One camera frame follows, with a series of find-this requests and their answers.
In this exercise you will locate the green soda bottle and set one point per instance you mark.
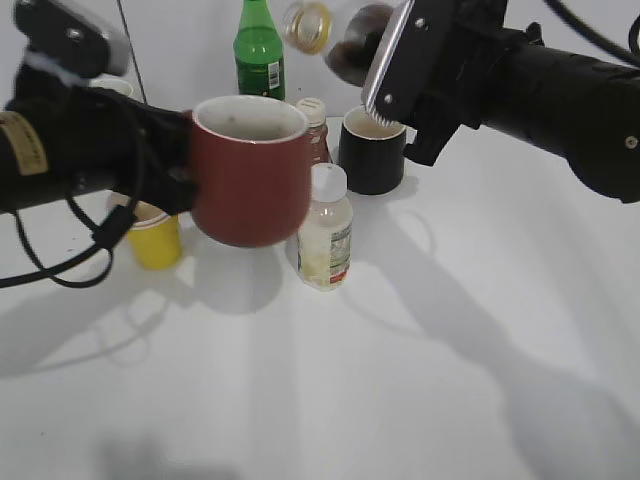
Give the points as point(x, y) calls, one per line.
point(258, 52)

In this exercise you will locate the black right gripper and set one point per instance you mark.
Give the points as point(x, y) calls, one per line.
point(429, 68)

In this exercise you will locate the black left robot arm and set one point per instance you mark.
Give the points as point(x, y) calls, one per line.
point(22, 152)

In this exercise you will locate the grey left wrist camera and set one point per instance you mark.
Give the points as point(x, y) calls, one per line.
point(73, 37)

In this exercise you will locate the milky juice bottle white cap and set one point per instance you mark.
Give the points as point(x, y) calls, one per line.
point(324, 239)

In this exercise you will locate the black ceramic mug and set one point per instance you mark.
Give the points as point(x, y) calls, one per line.
point(371, 154)

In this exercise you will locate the brown drink bottle beige cap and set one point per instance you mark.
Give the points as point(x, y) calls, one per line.
point(315, 112)

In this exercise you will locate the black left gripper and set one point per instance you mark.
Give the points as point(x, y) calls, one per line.
point(96, 139)

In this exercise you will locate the yellow paper cup stack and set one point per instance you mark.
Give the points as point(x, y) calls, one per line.
point(155, 237)

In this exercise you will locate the dark red ceramic mug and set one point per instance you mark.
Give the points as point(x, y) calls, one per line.
point(250, 161)

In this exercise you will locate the cola bottle red label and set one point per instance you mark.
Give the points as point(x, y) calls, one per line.
point(345, 36)

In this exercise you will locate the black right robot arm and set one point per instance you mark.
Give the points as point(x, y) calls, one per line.
point(580, 108)

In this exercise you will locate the white ceramic mug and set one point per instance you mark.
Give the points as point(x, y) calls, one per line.
point(118, 85)

